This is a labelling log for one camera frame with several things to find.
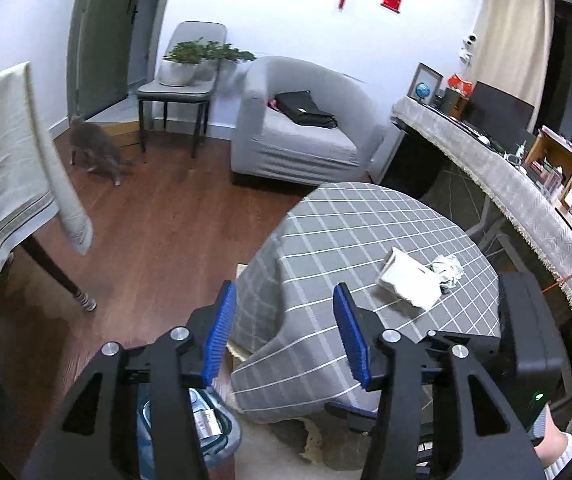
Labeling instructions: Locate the beige curtain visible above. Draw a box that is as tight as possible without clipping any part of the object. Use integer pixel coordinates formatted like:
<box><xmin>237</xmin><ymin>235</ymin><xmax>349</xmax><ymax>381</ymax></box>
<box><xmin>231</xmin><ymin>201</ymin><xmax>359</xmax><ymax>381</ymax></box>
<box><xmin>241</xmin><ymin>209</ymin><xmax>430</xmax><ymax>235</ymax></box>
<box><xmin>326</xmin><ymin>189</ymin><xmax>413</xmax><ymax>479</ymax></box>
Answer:
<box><xmin>471</xmin><ymin>0</ymin><xmax>556</xmax><ymax>121</ymax></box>

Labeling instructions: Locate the brown wooden box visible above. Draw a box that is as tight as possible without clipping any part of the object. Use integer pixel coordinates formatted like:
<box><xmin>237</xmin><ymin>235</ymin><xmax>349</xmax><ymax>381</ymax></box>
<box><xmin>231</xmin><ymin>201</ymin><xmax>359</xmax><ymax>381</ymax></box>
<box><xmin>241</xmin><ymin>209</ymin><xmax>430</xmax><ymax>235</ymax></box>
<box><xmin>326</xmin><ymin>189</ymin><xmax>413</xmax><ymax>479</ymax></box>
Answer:
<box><xmin>438</xmin><ymin>87</ymin><xmax>469</xmax><ymax>118</ymax></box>

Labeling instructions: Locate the grey cat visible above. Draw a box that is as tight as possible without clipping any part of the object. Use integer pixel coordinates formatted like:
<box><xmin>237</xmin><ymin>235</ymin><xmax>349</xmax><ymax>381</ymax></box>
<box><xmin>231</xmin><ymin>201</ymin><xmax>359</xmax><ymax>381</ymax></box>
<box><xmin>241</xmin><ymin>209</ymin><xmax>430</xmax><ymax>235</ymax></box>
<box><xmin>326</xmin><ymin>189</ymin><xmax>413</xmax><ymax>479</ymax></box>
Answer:
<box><xmin>68</xmin><ymin>114</ymin><xmax>134</xmax><ymax>187</ymax></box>

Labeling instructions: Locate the grey chair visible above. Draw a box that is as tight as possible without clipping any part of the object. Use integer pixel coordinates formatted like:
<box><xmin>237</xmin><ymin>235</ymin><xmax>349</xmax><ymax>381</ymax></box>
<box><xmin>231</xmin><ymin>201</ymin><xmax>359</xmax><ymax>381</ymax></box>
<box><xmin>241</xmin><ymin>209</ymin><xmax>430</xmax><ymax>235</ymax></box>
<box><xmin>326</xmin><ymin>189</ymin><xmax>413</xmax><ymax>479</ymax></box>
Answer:
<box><xmin>136</xmin><ymin>21</ymin><xmax>228</xmax><ymax>159</ymax></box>

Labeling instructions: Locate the picture frame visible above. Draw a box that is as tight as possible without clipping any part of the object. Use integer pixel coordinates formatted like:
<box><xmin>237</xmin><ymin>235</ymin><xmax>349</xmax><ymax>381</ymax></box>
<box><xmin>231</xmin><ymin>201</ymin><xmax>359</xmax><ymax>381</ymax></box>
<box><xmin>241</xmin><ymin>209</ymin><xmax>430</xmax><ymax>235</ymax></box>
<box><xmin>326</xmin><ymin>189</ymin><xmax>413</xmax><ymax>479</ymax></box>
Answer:
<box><xmin>407</xmin><ymin>62</ymin><xmax>443</xmax><ymax>106</ymax></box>

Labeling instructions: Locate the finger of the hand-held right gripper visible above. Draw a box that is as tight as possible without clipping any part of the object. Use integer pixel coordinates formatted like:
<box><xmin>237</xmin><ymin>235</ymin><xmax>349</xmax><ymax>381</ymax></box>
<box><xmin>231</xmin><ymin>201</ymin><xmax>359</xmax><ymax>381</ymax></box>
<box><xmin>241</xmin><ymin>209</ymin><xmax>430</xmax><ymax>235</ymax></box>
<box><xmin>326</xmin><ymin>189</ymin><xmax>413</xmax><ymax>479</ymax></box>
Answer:
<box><xmin>423</xmin><ymin>329</ymin><xmax>499</xmax><ymax>361</ymax></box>
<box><xmin>325</xmin><ymin>401</ymin><xmax>382</xmax><ymax>435</ymax></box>

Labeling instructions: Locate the grey checked tablecloth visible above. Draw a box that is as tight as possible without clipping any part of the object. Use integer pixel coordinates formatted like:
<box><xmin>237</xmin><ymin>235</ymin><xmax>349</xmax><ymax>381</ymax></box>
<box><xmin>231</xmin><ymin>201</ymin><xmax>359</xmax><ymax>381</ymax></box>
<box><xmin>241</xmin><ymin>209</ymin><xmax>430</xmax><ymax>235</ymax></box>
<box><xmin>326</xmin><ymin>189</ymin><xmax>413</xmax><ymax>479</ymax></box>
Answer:
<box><xmin>228</xmin><ymin>181</ymin><xmax>502</xmax><ymax>423</ymax></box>

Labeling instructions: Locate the grey door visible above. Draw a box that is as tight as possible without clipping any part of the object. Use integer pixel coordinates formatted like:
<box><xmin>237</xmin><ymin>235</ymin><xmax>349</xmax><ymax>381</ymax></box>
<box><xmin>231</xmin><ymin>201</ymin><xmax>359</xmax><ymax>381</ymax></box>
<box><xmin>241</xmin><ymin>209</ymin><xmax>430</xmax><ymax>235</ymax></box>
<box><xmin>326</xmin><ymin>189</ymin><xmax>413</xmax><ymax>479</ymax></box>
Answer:
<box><xmin>67</xmin><ymin>0</ymin><xmax>167</xmax><ymax>121</ymax></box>

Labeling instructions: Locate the low doorway step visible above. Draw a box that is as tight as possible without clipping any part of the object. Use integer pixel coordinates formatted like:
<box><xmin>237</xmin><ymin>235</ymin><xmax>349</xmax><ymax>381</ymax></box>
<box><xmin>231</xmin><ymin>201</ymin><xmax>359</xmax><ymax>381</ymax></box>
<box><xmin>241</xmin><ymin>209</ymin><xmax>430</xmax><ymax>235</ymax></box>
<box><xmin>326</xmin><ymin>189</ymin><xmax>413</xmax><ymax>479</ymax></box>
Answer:
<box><xmin>86</xmin><ymin>97</ymin><xmax>143</xmax><ymax>150</ymax></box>

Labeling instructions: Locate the cream floor rug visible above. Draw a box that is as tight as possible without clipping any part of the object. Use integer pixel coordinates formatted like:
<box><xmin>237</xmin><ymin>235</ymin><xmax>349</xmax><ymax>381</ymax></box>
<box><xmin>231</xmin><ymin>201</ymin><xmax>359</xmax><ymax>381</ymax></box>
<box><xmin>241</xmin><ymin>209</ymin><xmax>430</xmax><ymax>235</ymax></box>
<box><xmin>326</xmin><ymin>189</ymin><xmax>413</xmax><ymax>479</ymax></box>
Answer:
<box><xmin>231</xmin><ymin>395</ymin><xmax>367</xmax><ymax>480</ymax></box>

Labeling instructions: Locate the black bag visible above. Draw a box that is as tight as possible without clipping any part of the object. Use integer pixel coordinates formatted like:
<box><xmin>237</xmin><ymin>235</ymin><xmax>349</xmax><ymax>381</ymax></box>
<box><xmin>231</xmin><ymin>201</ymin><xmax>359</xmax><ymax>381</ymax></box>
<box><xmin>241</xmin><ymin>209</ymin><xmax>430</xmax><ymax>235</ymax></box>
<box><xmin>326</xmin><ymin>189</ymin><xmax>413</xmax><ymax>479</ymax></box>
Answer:
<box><xmin>273</xmin><ymin>90</ymin><xmax>338</xmax><ymax>129</ymax></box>

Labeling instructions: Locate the white paper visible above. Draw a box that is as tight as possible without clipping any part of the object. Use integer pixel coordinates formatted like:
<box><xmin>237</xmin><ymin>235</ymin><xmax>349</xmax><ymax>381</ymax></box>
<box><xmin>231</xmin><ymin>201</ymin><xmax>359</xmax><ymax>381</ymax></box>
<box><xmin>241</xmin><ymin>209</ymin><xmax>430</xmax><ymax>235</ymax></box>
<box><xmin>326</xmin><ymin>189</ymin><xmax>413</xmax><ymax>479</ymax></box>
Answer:
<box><xmin>428</xmin><ymin>254</ymin><xmax>466</xmax><ymax>293</ymax></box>

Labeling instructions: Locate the wooden shelf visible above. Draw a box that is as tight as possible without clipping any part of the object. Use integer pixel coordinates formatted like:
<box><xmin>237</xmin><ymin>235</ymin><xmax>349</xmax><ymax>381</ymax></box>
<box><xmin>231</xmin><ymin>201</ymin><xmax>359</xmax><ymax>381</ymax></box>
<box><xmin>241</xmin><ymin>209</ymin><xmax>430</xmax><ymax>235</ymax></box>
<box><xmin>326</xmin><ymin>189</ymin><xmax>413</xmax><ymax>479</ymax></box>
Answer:
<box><xmin>523</xmin><ymin>126</ymin><xmax>572</xmax><ymax>251</ymax></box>

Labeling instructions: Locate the beige tablecloth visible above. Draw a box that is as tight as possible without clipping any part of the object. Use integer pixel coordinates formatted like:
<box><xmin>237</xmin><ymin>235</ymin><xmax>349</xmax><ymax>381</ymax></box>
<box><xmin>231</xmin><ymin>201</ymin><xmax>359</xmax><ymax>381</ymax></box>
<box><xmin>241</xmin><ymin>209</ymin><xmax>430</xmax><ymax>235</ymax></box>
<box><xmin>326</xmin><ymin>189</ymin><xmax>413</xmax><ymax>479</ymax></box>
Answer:
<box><xmin>0</xmin><ymin>61</ymin><xmax>94</xmax><ymax>356</ymax></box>

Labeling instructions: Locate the person's right hand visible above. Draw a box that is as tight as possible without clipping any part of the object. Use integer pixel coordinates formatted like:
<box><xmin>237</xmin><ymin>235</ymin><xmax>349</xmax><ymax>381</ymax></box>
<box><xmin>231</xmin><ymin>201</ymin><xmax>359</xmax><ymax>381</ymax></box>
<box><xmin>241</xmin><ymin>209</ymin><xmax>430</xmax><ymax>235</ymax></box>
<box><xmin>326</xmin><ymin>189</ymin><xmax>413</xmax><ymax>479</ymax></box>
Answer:
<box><xmin>536</xmin><ymin>402</ymin><xmax>569</xmax><ymax>468</ymax></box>

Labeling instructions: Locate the person's right forearm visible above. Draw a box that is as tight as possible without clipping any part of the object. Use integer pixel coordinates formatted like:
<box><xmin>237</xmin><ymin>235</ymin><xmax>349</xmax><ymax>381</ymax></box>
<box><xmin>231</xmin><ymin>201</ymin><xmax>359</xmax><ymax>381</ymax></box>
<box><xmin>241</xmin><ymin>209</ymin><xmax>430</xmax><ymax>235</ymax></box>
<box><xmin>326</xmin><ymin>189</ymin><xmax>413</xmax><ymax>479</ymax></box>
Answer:
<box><xmin>543</xmin><ymin>432</ymin><xmax>572</xmax><ymax>480</ymax></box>

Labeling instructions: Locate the white security camera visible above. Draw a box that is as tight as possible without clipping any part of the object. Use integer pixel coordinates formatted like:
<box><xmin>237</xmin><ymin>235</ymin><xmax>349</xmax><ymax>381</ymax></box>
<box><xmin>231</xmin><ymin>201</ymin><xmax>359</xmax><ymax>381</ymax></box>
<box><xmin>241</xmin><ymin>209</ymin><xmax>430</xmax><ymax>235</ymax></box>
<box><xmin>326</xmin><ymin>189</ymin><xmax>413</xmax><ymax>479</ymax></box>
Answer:
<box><xmin>458</xmin><ymin>32</ymin><xmax>481</xmax><ymax>63</ymax></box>

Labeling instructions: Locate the dark table leg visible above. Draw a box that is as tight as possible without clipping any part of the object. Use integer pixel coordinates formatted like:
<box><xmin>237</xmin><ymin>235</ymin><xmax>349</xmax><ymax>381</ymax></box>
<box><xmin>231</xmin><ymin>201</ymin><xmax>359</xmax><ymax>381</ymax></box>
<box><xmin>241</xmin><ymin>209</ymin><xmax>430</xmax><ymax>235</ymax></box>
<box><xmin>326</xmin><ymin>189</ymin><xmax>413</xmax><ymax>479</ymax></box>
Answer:
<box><xmin>21</xmin><ymin>235</ymin><xmax>98</xmax><ymax>313</ymax></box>

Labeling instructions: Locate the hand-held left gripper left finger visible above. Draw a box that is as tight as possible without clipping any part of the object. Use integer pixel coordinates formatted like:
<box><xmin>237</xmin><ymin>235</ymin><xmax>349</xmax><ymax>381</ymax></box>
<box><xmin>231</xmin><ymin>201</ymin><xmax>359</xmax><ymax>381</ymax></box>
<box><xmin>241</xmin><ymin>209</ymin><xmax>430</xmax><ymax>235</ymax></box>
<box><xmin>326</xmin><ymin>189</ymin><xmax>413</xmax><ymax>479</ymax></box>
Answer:
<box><xmin>18</xmin><ymin>280</ymin><xmax>239</xmax><ymax>480</ymax></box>

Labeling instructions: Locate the potted green plant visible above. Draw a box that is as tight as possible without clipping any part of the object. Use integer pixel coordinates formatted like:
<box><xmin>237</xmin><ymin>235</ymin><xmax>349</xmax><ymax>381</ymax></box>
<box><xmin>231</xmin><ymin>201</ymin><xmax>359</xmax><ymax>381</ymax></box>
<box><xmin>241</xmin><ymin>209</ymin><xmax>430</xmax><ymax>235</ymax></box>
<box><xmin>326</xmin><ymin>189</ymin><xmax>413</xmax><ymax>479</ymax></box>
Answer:
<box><xmin>158</xmin><ymin>37</ymin><xmax>257</xmax><ymax>87</ymax></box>

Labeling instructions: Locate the grey armchair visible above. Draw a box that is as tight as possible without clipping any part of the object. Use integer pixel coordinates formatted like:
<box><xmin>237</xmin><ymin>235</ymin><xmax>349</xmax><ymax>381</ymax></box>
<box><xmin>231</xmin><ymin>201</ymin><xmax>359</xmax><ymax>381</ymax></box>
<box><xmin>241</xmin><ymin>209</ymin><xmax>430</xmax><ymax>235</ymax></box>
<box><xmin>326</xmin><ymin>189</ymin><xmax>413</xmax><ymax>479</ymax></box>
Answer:
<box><xmin>230</xmin><ymin>56</ymin><xmax>387</xmax><ymax>186</ymax></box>

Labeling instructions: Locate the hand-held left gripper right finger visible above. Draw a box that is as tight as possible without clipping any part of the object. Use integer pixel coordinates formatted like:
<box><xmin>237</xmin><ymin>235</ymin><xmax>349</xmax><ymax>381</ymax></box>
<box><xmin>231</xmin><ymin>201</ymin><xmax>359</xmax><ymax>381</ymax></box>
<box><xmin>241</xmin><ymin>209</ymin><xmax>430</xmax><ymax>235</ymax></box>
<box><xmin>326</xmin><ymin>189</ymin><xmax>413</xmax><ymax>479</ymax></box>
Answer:
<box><xmin>332</xmin><ymin>282</ymin><xmax>547</xmax><ymax>480</ymax></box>

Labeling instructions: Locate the long white cardboard box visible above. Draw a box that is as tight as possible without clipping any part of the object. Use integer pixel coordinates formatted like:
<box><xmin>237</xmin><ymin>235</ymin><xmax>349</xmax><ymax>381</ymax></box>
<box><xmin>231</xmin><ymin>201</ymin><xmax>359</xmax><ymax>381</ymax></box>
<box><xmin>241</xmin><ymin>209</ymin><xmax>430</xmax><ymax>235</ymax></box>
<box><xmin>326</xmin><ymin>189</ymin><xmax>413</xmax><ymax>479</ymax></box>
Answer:
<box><xmin>375</xmin><ymin>246</ymin><xmax>442</xmax><ymax>311</ymax></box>

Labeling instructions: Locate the black monitor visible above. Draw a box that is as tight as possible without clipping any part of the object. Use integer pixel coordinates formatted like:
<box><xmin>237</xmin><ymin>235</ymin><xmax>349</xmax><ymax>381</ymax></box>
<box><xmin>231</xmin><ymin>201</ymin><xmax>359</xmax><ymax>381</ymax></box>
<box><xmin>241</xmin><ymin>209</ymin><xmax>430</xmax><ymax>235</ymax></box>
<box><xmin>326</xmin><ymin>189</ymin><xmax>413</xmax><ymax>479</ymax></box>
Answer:
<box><xmin>466</xmin><ymin>80</ymin><xmax>537</xmax><ymax>136</ymax></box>

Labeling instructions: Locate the fringed grey desk cloth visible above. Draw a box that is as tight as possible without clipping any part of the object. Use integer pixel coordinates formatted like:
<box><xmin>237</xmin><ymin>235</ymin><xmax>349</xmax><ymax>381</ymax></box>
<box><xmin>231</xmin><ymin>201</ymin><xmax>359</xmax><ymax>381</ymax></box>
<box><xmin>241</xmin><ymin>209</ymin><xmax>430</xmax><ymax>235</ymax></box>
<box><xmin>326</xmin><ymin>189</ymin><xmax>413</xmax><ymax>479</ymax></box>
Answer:
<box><xmin>391</xmin><ymin>96</ymin><xmax>572</xmax><ymax>396</ymax></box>

